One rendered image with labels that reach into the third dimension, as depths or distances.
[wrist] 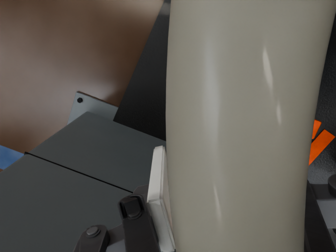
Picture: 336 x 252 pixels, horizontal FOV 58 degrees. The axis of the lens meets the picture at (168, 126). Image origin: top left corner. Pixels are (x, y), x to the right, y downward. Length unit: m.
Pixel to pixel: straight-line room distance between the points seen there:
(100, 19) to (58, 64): 0.21
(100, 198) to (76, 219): 0.09
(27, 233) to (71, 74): 0.66
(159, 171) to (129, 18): 0.88
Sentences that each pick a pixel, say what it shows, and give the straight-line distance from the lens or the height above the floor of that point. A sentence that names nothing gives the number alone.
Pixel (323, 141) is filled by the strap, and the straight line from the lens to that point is 1.12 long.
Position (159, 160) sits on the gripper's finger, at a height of 0.83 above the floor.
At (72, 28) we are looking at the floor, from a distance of 1.07.
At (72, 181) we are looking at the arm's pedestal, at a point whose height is 0.44.
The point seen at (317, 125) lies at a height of 0.07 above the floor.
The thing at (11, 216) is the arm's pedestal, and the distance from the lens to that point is 0.57.
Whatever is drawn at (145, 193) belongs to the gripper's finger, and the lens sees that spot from 0.17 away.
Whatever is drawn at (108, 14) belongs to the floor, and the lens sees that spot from 1.04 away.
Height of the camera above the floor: 1.00
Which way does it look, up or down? 72 degrees down
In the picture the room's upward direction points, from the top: 163 degrees counter-clockwise
